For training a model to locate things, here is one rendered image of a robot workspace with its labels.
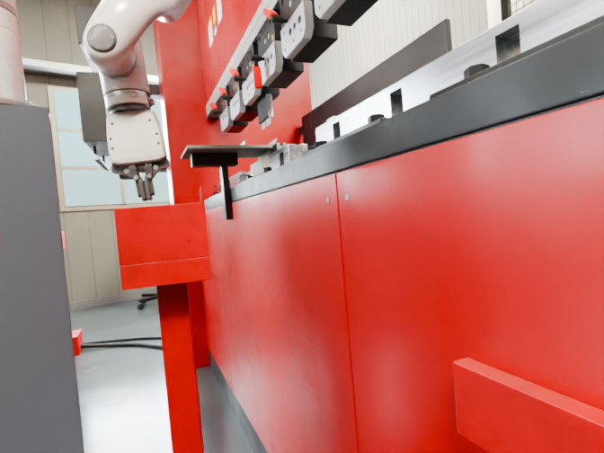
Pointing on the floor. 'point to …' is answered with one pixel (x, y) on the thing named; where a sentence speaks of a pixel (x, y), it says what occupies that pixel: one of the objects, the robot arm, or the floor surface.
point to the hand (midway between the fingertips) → (146, 190)
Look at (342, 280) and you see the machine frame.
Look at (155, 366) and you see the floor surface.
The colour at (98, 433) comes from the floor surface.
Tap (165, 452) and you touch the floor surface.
